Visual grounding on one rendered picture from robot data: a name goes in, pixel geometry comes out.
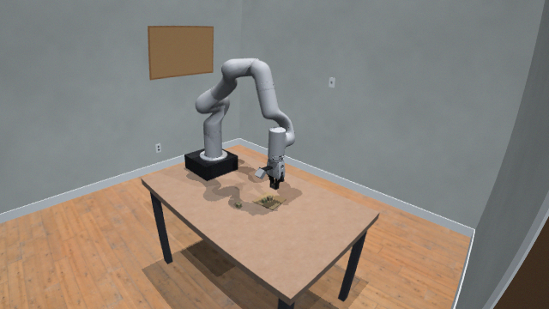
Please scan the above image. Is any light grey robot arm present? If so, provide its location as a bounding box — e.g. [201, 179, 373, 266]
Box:
[196, 58, 295, 161]

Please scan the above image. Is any tan flat mat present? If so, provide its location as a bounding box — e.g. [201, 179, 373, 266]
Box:
[252, 191, 286, 210]

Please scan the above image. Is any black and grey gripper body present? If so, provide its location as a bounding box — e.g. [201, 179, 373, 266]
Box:
[267, 159, 285, 179]

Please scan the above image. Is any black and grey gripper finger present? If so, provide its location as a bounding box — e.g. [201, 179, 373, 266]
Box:
[274, 172, 285, 190]
[268, 175, 275, 188]

